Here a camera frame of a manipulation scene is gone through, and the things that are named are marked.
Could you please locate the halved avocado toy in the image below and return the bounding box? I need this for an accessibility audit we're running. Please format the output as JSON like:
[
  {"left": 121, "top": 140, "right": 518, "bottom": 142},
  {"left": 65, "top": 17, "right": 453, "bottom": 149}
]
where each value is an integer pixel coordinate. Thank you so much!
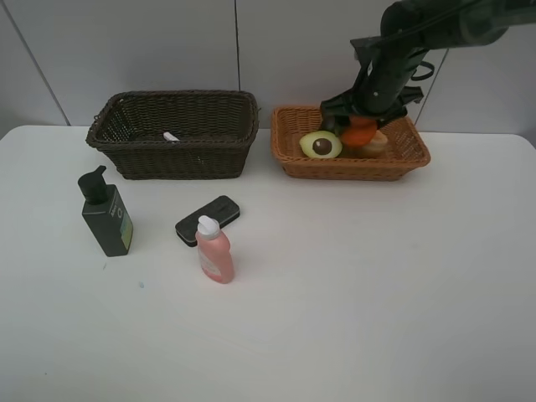
[{"left": 299, "top": 131, "right": 343, "bottom": 159}]

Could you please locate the dark brown wicker basket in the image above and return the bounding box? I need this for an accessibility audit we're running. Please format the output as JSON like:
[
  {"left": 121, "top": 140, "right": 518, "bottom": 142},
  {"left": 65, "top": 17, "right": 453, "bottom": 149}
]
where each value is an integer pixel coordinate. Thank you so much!
[{"left": 86, "top": 90, "right": 259, "bottom": 180}]

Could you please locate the orange toy fruit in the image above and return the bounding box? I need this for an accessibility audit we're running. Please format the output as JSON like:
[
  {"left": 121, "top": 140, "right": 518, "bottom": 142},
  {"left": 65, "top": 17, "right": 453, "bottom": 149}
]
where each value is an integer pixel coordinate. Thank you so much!
[{"left": 340, "top": 116, "right": 378, "bottom": 147}]

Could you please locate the white pink marker pen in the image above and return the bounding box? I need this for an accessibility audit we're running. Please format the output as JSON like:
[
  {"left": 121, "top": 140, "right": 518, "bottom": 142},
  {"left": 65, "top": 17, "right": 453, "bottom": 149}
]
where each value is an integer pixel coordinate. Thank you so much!
[{"left": 162, "top": 132, "right": 179, "bottom": 142}]

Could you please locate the dark mangosteen toy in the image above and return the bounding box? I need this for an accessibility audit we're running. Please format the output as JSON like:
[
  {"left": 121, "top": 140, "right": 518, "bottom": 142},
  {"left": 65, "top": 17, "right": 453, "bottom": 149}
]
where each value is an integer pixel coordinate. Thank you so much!
[{"left": 318, "top": 117, "right": 343, "bottom": 158}]

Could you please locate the black whiteboard eraser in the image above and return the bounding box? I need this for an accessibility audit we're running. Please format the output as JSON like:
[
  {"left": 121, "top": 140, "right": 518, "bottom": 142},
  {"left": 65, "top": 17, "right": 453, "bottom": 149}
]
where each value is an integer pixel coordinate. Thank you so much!
[{"left": 175, "top": 195, "right": 240, "bottom": 247}]

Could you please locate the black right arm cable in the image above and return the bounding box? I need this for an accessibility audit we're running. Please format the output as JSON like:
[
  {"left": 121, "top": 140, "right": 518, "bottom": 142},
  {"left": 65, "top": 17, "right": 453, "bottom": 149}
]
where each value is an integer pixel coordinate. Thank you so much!
[{"left": 410, "top": 60, "right": 436, "bottom": 83}]

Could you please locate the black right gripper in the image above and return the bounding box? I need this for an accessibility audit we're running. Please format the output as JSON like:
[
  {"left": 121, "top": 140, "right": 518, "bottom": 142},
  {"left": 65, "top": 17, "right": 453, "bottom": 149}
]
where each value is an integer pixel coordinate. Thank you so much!
[{"left": 320, "top": 37, "right": 424, "bottom": 137}]

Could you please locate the orange wicker basket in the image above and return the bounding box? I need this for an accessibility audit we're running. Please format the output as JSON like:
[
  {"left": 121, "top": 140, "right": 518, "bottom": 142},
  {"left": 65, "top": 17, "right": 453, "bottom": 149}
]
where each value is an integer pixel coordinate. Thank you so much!
[{"left": 271, "top": 106, "right": 430, "bottom": 181}]

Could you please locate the dark green pump bottle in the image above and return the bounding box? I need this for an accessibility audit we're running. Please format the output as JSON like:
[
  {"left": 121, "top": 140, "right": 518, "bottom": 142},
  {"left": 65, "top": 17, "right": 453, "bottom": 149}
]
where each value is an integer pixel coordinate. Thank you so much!
[{"left": 78, "top": 165, "right": 133, "bottom": 257}]

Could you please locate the pink squeeze bottle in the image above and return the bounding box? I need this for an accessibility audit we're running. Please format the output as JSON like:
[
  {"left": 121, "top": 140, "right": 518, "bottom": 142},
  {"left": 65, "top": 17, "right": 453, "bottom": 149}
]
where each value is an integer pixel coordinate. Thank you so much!
[{"left": 197, "top": 229, "right": 235, "bottom": 284}]

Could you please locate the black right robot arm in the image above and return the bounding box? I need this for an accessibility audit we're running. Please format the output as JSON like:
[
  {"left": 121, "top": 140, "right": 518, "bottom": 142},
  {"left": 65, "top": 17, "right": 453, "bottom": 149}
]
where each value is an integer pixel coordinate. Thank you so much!
[{"left": 320, "top": 1, "right": 535, "bottom": 134}]

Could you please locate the tan round bread toy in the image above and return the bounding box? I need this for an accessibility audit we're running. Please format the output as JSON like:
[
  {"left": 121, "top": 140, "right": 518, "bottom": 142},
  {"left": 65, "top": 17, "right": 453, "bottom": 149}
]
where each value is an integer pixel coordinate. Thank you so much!
[{"left": 355, "top": 131, "right": 389, "bottom": 158}]

